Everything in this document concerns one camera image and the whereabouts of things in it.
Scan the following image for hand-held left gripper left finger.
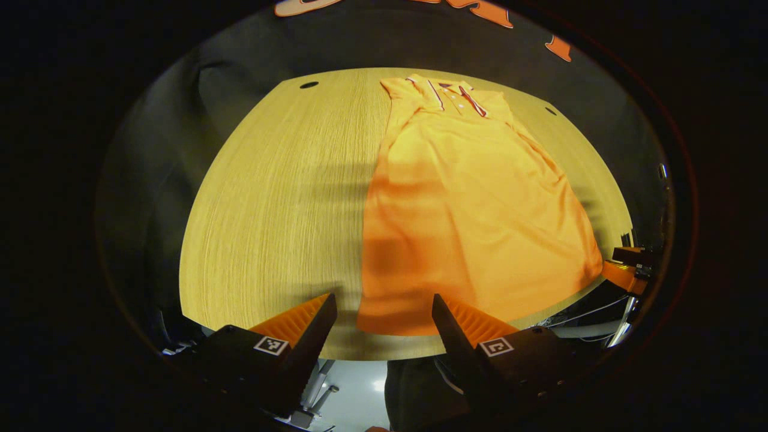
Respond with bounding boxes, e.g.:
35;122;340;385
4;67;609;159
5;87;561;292
162;292;338;422

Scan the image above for metal table leg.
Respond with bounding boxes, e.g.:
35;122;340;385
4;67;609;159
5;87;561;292
291;359;340;430

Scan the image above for metal stand pole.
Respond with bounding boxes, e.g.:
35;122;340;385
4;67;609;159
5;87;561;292
606;294;638;349

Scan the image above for orange polo T-shirt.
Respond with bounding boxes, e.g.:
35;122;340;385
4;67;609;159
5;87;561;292
356;73;604;337

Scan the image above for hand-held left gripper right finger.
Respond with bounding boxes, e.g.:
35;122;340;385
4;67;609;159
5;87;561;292
431;293;601;422

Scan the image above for white cable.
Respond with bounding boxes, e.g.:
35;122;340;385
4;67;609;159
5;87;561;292
543;296;628;328

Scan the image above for person's dark trousers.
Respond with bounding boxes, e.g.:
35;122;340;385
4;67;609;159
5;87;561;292
384;357;475;432

